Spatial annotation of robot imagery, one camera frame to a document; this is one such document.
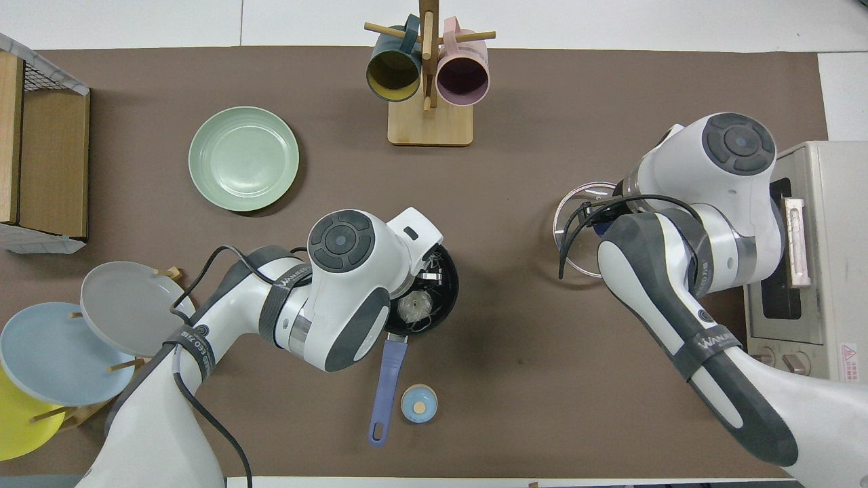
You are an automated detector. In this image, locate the wooden mug tree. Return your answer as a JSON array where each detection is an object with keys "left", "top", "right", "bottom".
[{"left": 363, "top": 0, "right": 497, "bottom": 147}]

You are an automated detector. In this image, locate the yellow plate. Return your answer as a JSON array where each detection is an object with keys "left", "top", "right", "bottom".
[{"left": 0, "top": 366, "right": 66, "bottom": 462}]

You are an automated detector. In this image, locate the black pot with blue handle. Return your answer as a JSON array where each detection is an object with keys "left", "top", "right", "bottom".
[{"left": 368, "top": 243, "right": 460, "bottom": 448}]

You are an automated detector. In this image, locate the cream toaster oven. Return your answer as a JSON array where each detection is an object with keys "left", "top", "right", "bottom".
[{"left": 743, "top": 140, "right": 868, "bottom": 384}]

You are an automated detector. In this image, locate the dark teal mug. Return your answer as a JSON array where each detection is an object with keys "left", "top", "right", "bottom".
[{"left": 366, "top": 15, "right": 423, "bottom": 103}]

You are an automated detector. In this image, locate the light green plate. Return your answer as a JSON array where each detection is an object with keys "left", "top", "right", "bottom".
[{"left": 188, "top": 106, "right": 300, "bottom": 212}]

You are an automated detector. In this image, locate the translucent white vermicelli bundle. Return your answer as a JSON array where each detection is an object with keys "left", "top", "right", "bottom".
[{"left": 397, "top": 291, "right": 437, "bottom": 328}]

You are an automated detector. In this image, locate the wooden plate rack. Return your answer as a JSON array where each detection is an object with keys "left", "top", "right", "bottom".
[{"left": 31, "top": 266, "right": 184, "bottom": 432}]

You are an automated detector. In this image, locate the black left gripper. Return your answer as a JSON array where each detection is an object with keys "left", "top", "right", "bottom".
[{"left": 406, "top": 244, "right": 451, "bottom": 293}]

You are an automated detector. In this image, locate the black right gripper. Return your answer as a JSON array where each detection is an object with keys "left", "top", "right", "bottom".
[{"left": 585, "top": 195, "right": 636, "bottom": 232}]

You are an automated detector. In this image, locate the light blue plate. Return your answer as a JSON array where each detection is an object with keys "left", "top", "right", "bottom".
[{"left": 0, "top": 302, "right": 136, "bottom": 407}]

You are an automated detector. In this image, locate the grey plate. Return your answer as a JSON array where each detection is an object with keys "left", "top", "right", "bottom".
[{"left": 80, "top": 261, "right": 197, "bottom": 358}]

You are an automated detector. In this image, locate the brown table mat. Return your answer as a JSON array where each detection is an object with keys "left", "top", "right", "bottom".
[{"left": 0, "top": 46, "right": 865, "bottom": 479}]

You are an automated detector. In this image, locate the pink mug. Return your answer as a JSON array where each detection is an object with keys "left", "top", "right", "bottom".
[{"left": 435, "top": 17, "right": 490, "bottom": 107}]

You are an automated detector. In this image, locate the wooden box with wire basket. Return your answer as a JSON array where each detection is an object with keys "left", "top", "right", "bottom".
[{"left": 0, "top": 33, "right": 91, "bottom": 256}]

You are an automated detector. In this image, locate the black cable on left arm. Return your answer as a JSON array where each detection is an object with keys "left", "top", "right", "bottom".
[{"left": 168, "top": 245, "right": 314, "bottom": 488}]

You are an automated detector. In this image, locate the glass lid with blue knob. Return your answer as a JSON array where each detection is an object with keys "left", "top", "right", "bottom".
[{"left": 552, "top": 179, "right": 638, "bottom": 279}]

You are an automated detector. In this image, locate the small blue jar cork lid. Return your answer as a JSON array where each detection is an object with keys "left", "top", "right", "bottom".
[{"left": 400, "top": 384, "right": 439, "bottom": 424}]

